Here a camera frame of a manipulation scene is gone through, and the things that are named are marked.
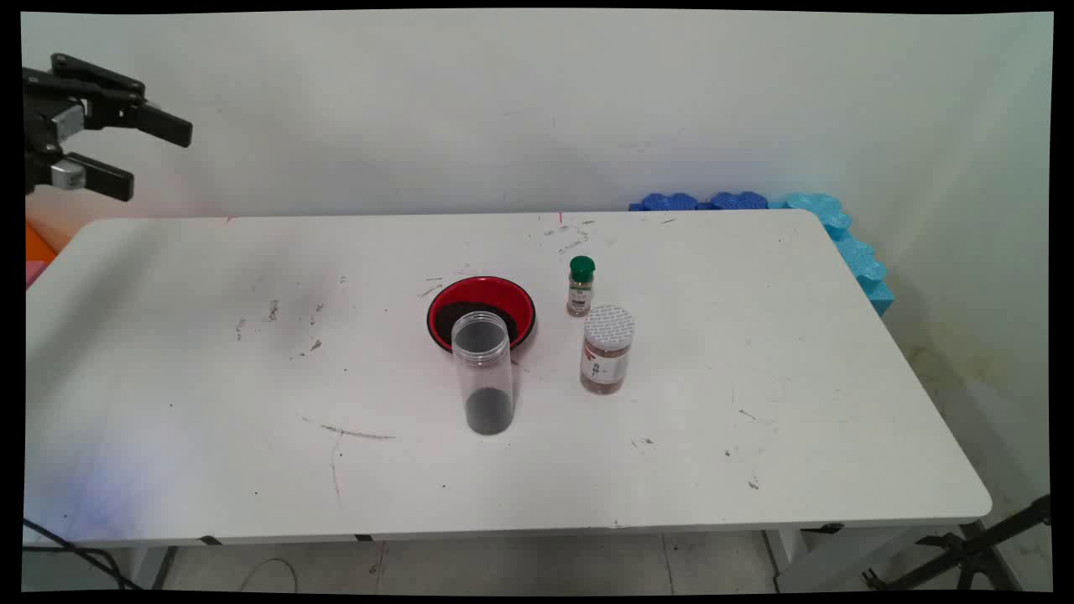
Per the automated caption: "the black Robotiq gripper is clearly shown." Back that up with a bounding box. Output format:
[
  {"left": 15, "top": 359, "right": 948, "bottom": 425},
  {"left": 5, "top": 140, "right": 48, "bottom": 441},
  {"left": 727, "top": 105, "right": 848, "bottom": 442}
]
[{"left": 23, "top": 53, "right": 194, "bottom": 203}]

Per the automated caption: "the clear plastic jar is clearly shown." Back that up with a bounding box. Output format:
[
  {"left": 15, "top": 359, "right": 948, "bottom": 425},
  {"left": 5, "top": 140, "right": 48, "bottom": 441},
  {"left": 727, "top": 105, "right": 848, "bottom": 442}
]
[{"left": 451, "top": 311, "right": 514, "bottom": 436}]

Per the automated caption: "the orange box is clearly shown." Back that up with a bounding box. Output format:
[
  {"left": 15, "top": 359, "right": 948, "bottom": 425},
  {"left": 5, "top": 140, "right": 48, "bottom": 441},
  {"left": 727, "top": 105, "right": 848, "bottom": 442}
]
[{"left": 25, "top": 220, "right": 58, "bottom": 265}]

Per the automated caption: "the red bowl with black seeds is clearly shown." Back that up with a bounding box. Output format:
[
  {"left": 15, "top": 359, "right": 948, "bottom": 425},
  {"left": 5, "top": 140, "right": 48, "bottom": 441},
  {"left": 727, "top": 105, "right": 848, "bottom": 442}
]
[{"left": 426, "top": 276, "right": 537, "bottom": 353}]

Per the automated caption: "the white table leg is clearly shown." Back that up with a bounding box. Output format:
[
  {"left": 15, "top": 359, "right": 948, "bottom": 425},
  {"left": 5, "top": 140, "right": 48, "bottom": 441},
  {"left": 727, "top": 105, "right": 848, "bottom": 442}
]
[
  {"left": 126, "top": 545, "right": 175, "bottom": 590},
  {"left": 764, "top": 527, "right": 966, "bottom": 592}
]

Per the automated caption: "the small green-capped spice bottle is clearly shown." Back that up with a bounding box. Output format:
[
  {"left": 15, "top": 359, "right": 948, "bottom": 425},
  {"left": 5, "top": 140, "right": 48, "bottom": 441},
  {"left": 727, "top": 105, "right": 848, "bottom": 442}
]
[{"left": 566, "top": 256, "right": 597, "bottom": 318}]

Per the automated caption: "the white-lidded spice jar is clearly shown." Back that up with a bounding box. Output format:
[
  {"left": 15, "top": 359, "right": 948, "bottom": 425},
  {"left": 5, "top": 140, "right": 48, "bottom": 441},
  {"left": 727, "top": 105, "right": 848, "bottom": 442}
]
[{"left": 579, "top": 305, "right": 636, "bottom": 395}]

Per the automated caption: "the light blue foam mat stack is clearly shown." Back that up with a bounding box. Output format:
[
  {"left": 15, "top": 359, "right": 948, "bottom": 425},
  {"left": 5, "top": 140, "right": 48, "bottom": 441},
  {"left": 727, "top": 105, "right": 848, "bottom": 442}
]
[{"left": 770, "top": 192, "right": 895, "bottom": 317}]

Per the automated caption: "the black tripod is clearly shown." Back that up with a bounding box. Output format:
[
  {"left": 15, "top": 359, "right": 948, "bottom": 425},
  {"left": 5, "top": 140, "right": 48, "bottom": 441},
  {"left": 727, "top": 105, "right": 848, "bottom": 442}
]
[{"left": 863, "top": 495, "right": 1051, "bottom": 592}]

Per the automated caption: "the black floor cable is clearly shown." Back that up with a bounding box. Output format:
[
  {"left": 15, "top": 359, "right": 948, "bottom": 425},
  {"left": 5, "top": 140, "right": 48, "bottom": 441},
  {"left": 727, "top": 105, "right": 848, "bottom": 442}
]
[{"left": 23, "top": 518, "right": 142, "bottom": 590}]

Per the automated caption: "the thin grey floor wire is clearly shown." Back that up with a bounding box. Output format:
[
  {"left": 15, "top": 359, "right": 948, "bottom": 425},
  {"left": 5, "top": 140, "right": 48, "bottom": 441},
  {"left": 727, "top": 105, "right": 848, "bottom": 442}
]
[{"left": 239, "top": 558, "right": 300, "bottom": 592}]

